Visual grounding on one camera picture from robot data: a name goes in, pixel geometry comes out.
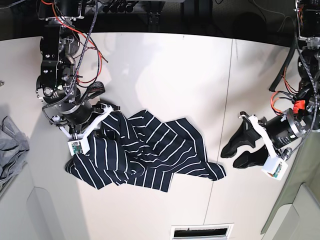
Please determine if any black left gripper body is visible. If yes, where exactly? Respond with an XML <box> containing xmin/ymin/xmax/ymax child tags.
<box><xmin>259</xmin><ymin>113</ymin><xmax>304</xmax><ymax>149</ymax></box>

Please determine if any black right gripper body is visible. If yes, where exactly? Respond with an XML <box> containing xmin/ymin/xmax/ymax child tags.
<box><xmin>53</xmin><ymin>100</ymin><xmax>105</xmax><ymax>133</ymax></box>

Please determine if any navy white striped t-shirt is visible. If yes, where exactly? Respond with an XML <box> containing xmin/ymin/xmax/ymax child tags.
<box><xmin>65</xmin><ymin>110</ymin><xmax>227</xmax><ymax>192</ymax></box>

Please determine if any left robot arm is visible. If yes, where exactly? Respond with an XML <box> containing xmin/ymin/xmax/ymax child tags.
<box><xmin>220</xmin><ymin>0</ymin><xmax>320</xmax><ymax>178</ymax></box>

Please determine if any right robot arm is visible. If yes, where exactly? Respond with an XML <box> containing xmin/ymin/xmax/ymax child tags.
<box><xmin>36</xmin><ymin>0</ymin><xmax>113</xmax><ymax>156</ymax></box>

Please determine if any grey cloth pile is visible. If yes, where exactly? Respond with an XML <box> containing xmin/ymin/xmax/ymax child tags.
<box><xmin>0</xmin><ymin>116</ymin><xmax>30</xmax><ymax>187</ymax></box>

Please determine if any black round object on floor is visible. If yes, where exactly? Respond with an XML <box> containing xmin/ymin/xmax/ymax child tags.
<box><xmin>232</xmin><ymin>12</ymin><xmax>267</xmax><ymax>42</ymax></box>

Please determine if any black power strip with plugs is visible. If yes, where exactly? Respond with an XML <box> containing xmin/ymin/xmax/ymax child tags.
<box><xmin>100</xmin><ymin>0</ymin><xmax>165</xmax><ymax>14</ymax></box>

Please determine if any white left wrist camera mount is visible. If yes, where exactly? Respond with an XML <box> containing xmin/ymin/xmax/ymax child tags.
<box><xmin>233</xmin><ymin>114</ymin><xmax>288</xmax><ymax>181</ymax></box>

